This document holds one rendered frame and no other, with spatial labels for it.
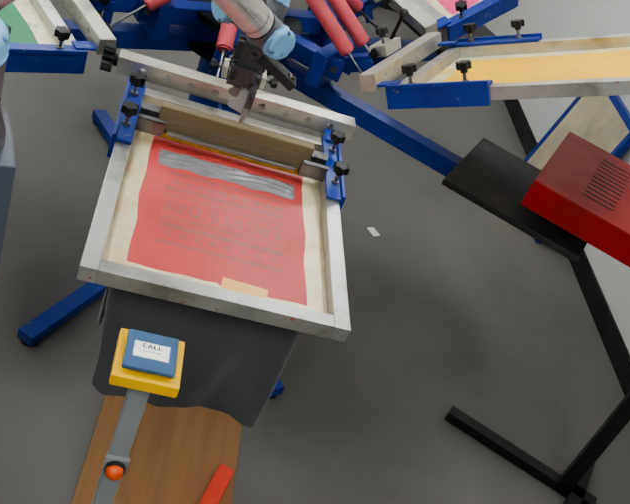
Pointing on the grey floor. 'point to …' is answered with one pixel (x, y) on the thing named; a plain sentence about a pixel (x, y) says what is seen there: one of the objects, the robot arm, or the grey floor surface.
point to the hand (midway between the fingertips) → (244, 114)
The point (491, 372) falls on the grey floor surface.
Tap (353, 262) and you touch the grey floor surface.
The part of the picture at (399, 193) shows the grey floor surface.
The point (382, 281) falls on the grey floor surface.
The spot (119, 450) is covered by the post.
